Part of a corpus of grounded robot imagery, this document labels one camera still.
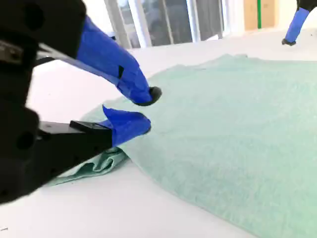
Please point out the green t-shirt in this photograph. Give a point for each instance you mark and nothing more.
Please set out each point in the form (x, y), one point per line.
(223, 148)

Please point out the tan panel with green stripe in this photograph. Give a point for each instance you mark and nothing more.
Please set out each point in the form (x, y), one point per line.
(267, 12)

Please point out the white framed window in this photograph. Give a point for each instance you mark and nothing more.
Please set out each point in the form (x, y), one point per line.
(173, 19)

